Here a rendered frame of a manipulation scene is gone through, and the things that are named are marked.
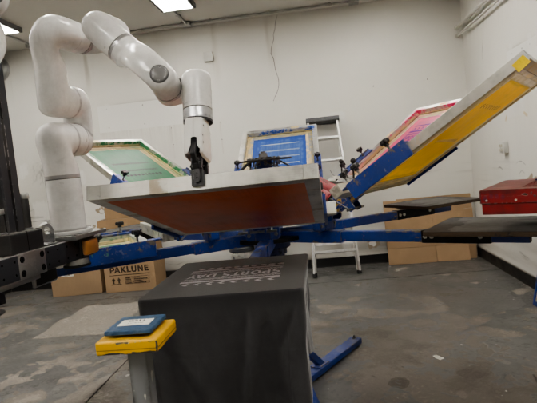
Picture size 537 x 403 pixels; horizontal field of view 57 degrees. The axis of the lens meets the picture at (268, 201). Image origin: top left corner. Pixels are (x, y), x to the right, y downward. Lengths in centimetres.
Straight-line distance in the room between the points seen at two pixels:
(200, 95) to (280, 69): 475
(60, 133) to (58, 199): 18
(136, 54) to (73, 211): 47
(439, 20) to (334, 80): 133
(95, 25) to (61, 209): 50
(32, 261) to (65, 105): 45
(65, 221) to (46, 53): 46
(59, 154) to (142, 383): 67
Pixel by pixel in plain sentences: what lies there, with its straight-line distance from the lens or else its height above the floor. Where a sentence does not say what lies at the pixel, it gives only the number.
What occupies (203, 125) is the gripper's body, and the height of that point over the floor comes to 138.
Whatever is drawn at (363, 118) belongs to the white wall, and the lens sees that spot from 593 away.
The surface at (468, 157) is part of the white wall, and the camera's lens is 612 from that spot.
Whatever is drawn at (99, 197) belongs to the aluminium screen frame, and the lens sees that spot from 131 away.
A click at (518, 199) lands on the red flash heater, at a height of 107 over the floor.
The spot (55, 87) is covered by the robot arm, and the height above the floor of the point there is 154.
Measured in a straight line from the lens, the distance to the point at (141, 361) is 112.
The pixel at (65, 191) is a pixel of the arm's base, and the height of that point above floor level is 126.
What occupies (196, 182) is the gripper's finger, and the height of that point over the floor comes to 125.
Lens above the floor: 127
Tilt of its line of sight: 4 degrees down
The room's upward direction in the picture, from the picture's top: 6 degrees counter-clockwise
